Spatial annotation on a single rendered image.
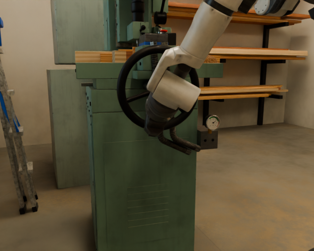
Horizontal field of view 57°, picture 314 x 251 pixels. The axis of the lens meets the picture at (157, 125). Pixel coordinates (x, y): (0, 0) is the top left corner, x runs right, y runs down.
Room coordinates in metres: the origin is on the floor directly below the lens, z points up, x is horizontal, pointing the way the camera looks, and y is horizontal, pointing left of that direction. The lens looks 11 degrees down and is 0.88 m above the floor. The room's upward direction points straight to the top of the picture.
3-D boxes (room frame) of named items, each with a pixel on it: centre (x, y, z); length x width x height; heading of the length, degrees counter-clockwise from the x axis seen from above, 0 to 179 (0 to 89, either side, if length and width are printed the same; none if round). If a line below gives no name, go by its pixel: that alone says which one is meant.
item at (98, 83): (1.26, 0.07, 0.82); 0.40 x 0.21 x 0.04; 105
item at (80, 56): (1.34, 0.06, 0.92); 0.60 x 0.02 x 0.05; 105
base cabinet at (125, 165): (1.43, 0.12, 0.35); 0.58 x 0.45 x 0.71; 15
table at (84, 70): (1.22, 0.02, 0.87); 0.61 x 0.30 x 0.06; 105
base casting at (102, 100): (1.44, 0.11, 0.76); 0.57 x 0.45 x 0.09; 15
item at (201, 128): (1.25, -0.21, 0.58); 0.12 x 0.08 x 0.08; 15
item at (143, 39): (1.14, 0.00, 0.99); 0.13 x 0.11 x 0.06; 105
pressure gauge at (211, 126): (1.18, -0.23, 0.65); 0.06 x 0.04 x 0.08; 105
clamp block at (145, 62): (1.14, 0.00, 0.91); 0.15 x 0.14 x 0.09; 105
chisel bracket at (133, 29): (1.34, 0.08, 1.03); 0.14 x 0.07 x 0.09; 15
